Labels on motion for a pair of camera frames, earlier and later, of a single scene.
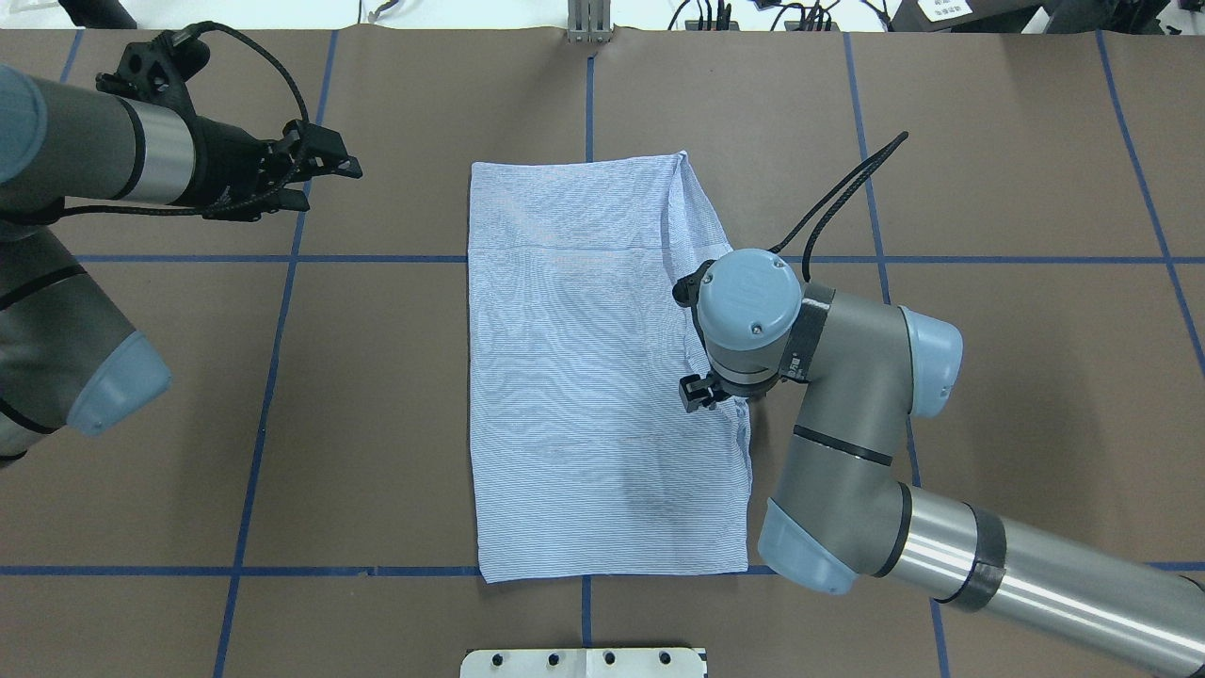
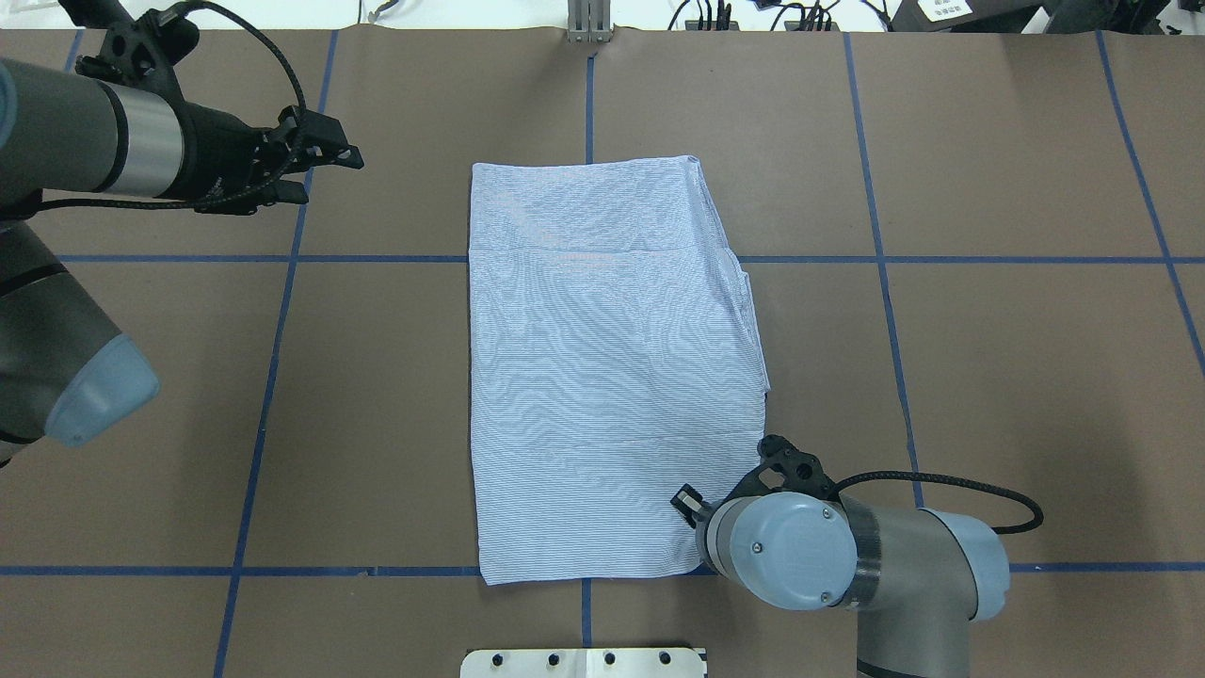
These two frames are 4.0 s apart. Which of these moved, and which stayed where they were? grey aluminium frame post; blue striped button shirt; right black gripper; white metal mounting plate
Moved: right black gripper
Stayed: grey aluminium frame post; blue striped button shirt; white metal mounting plate
